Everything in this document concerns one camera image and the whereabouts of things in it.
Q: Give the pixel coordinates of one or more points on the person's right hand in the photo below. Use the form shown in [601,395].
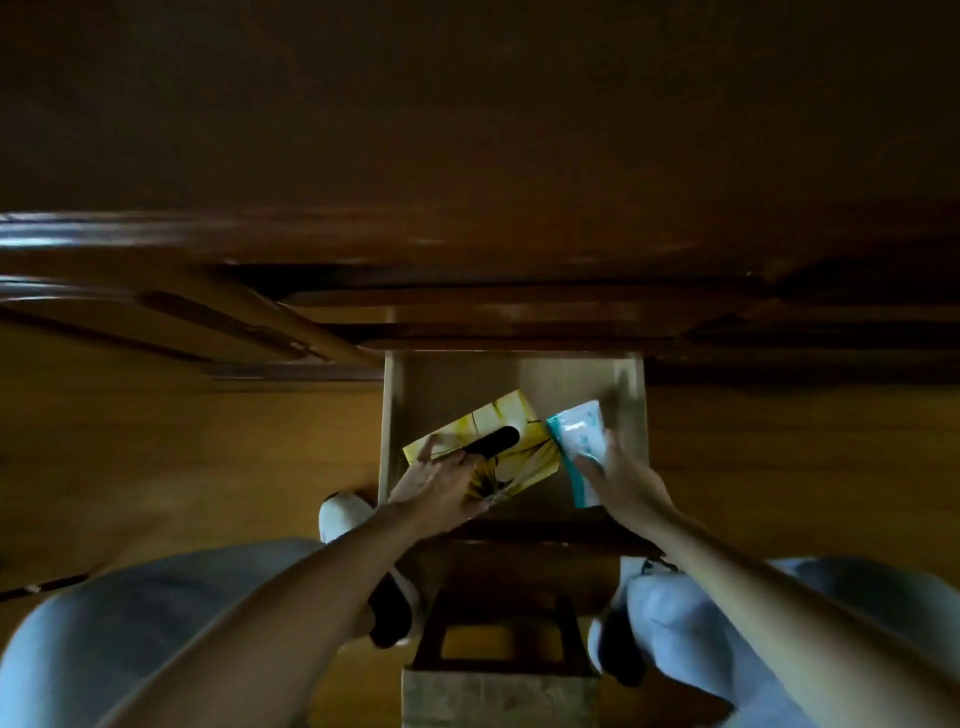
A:
[630,491]

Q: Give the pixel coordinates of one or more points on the person's left hand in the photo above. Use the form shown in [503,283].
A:
[435,491]

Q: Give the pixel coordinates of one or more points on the person's left fingers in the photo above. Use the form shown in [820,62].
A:
[459,463]

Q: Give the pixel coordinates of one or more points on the person's right thumb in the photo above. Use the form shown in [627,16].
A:
[589,474]

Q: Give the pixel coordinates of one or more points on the white and teal tissue packet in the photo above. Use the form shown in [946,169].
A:
[579,433]

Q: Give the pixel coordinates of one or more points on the yellow flower-print tissue box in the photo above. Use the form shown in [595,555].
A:
[517,442]

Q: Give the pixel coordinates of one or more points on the person's left forearm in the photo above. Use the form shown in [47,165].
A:
[285,622]

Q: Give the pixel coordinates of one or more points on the person's right forearm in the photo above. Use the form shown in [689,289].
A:
[787,622]

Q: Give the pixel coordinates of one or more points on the open wooden drawer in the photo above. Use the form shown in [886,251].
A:
[450,390]

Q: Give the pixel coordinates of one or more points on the person's left white shoe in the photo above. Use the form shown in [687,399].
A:
[341,514]

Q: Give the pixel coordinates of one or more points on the person's white shoe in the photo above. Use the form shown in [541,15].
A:
[341,514]
[611,645]

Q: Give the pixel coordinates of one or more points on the person's right white shoe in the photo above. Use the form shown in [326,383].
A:
[611,645]

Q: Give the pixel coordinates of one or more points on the person's right leg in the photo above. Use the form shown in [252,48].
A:
[697,637]

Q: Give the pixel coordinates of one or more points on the person's leg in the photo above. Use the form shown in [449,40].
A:
[120,630]
[697,637]

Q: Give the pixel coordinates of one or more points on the small wooden stool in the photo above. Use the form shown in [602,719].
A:
[499,697]

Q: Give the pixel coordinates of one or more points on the dark wooden cabinet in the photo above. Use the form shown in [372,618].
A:
[480,150]

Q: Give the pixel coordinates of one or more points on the person's left leg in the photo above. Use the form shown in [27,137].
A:
[120,630]

